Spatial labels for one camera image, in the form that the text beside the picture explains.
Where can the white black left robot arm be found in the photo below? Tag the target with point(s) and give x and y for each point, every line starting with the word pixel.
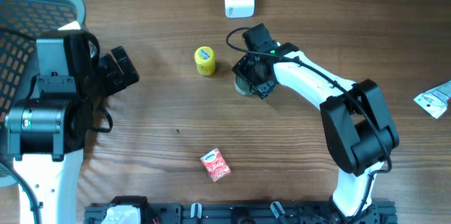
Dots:
pixel 46 130

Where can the yellow lidded jar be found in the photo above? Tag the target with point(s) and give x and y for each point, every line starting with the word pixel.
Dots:
pixel 205 60

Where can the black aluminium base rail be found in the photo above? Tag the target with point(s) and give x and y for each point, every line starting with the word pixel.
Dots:
pixel 383 212

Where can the grey plastic shopping basket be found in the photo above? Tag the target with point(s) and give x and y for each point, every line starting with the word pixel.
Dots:
pixel 18 60

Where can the silver tin can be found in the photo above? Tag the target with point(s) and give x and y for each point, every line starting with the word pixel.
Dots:
pixel 242 87

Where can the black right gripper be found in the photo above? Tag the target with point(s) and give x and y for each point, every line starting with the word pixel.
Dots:
pixel 244 65

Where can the red tissue pack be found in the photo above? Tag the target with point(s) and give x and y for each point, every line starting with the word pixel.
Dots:
pixel 215 165

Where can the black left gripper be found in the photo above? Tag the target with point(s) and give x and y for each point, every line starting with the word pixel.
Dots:
pixel 117 82

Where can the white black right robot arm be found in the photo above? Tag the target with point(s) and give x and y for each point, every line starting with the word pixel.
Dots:
pixel 359 130

